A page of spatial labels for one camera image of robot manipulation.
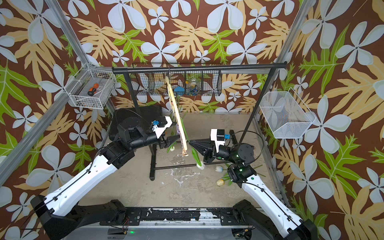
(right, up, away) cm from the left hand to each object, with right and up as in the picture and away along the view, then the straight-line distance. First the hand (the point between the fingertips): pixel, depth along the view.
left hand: (178, 126), depth 62 cm
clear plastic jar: (+7, +24, +34) cm, 42 cm away
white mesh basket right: (+59, +6, +20) cm, 63 cm away
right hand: (+5, -7, -6) cm, 11 cm away
